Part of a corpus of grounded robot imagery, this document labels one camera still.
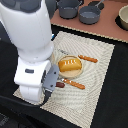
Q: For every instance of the beige round plate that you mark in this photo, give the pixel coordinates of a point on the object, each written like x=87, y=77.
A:
x=72, y=73

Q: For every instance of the fork with wooden handle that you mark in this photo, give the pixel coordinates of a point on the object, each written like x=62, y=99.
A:
x=75, y=84

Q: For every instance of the white woven placemat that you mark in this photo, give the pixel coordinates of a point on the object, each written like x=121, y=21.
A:
x=70, y=107

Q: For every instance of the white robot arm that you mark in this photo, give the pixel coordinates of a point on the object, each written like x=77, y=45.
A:
x=27, y=24

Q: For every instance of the grey two-handled pot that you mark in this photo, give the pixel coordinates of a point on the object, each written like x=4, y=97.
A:
x=68, y=9

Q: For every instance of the brown stove top board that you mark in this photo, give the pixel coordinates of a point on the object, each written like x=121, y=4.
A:
x=105, y=27

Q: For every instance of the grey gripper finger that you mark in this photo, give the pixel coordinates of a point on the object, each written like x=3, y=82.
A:
x=50, y=82

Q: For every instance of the yellow bread loaf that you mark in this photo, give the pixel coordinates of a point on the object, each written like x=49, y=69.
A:
x=70, y=64

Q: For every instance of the knife with wooden handle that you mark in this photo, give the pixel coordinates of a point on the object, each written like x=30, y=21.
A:
x=80, y=56

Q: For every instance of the grey saucepan with handle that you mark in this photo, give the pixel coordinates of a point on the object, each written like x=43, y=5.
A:
x=89, y=14

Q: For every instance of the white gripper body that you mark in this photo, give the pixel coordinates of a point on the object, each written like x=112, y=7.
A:
x=28, y=77

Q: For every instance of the black burner under saucepan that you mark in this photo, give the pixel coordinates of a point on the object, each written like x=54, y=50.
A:
x=98, y=3

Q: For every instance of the beige bowl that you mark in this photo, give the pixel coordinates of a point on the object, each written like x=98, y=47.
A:
x=123, y=14

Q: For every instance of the brown sausage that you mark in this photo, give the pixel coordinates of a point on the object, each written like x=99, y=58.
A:
x=60, y=85

